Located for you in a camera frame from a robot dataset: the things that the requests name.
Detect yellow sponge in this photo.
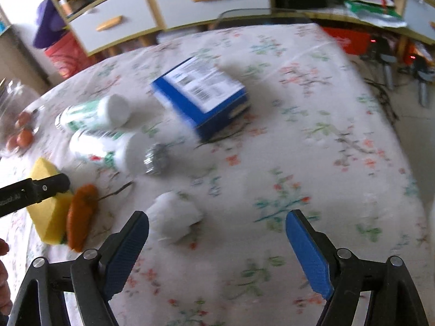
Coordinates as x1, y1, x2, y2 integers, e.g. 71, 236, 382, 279
27, 158, 73, 245

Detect white tissue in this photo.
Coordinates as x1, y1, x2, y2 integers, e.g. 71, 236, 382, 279
146, 191, 203, 244

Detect white bottle red letters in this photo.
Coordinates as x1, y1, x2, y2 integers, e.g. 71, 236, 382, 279
69, 130, 169, 176

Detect white bottle green label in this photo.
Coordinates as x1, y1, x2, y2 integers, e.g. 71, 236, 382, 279
55, 94, 131, 133

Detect small blue white carton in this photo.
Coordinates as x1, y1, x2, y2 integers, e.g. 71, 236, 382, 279
151, 57, 251, 142

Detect person's left hand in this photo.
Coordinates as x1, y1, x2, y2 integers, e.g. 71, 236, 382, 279
0, 239, 13, 316

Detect glass jar with oranges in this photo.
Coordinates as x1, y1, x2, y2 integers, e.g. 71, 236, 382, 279
1, 78, 44, 158

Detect red bag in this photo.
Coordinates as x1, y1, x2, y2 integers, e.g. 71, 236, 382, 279
44, 32, 97, 80

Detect floral tablecloth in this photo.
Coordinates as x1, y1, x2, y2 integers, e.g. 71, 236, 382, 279
1, 24, 434, 325

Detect wooden cabinet with drawers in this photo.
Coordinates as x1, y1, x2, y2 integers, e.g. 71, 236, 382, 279
51, 0, 274, 55

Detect low tv cabinet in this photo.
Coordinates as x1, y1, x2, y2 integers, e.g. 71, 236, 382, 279
271, 0, 435, 62

